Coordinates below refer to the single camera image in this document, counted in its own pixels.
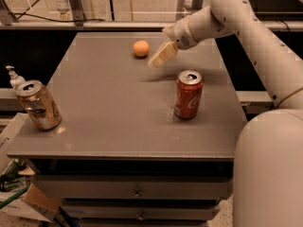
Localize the green bottle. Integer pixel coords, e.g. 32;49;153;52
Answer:
0;159;26;192

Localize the red coke can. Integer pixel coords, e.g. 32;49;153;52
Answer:
174;70;204;119

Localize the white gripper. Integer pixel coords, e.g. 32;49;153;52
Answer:
148;16;198;68

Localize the white cardboard box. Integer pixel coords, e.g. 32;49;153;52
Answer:
0;113;59;222

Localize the white pump dispenser bottle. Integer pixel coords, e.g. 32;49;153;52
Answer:
6;65;26;90

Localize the black cable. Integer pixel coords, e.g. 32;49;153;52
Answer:
9;0;107;24

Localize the orange fruit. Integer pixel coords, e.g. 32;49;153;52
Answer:
133;41;150;58

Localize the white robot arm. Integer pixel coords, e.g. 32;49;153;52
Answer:
149;0;303;227

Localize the metal railing frame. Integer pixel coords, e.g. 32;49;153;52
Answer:
0;0;303;32

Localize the gold soda can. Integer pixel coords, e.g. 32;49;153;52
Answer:
17;80;62;131

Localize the grey drawer cabinet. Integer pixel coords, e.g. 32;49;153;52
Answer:
9;33;245;227

